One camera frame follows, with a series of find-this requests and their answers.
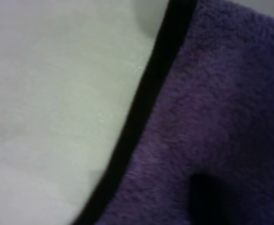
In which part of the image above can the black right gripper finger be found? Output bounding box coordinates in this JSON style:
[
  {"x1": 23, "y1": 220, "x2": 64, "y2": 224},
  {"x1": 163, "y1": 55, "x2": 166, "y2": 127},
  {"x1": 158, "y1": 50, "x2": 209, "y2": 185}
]
[{"x1": 188, "y1": 172, "x2": 246, "y2": 225}]

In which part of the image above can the purple cloth with black trim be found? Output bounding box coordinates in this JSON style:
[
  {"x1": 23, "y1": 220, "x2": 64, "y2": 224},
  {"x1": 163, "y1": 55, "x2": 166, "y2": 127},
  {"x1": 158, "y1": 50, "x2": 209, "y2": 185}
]
[{"x1": 72, "y1": 0, "x2": 274, "y2": 225}]

